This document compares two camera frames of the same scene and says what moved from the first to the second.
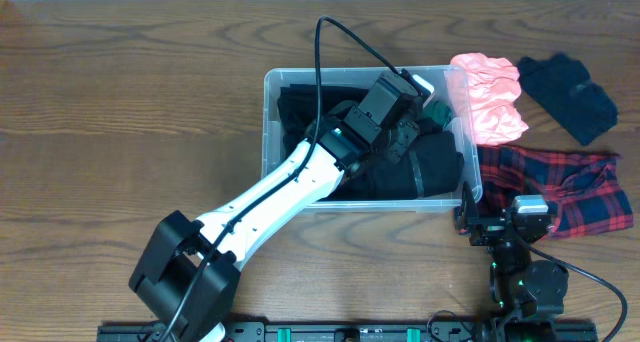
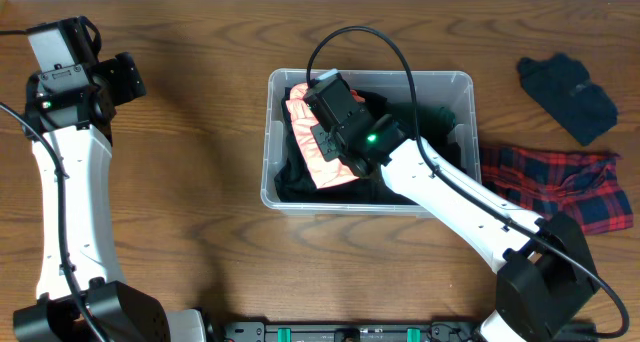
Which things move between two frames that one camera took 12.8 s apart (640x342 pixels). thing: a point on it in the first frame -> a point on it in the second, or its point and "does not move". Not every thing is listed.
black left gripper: [408, 137] -> [121, 76]
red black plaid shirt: [583, 190] does not move
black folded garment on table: [562, 87] does not move
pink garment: [485, 90] -> [324, 173]
